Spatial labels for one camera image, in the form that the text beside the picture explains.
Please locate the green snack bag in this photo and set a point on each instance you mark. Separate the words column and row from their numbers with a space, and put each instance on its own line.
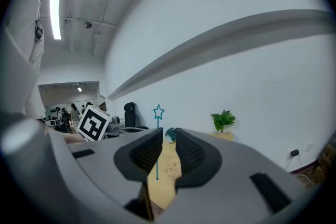
column 170, row 134

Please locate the person's left forearm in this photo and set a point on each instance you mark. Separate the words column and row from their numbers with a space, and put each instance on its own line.
column 74, row 139

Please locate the long ceiling light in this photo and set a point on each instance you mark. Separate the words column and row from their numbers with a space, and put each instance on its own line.
column 55, row 15

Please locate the ceiling spotlight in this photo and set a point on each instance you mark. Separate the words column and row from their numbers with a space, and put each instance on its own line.
column 88, row 25

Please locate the cardboard box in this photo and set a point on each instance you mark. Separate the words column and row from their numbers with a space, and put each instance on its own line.
column 326, row 162

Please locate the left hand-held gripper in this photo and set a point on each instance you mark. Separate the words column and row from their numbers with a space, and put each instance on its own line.
column 93, row 124

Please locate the black office chair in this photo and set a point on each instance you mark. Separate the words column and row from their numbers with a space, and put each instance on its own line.
column 130, row 114

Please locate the black clip-on device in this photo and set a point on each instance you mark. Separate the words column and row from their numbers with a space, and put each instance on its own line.
column 39, row 32

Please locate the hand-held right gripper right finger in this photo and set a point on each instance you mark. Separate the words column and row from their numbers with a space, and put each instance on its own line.
column 231, row 162

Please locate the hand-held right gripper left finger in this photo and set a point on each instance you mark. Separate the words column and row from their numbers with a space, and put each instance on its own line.
column 105, row 168

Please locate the blue star wand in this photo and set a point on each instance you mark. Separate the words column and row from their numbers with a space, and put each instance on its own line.
column 158, row 112

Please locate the person's white shirt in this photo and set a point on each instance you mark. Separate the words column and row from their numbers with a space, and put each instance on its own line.
column 21, row 42

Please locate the green leafy plant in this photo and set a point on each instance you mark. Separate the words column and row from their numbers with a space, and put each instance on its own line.
column 223, row 119

